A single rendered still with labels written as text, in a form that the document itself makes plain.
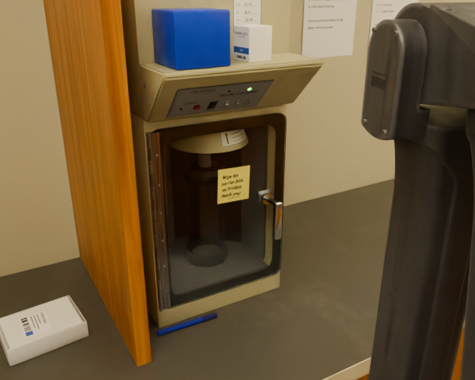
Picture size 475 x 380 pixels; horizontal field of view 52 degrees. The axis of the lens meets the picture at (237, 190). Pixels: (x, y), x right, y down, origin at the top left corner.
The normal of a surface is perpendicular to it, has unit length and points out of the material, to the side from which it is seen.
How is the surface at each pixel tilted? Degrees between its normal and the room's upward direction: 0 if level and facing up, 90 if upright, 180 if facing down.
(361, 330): 0
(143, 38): 90
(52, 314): 0
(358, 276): 0
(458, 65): 90
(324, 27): 90
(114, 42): 90
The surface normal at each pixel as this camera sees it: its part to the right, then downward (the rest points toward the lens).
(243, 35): -0.83, 0.22
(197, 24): 0.49, 0.33
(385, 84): -0.98, 0.08
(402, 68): 0.22, 0.37
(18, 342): 0.00, -0.92
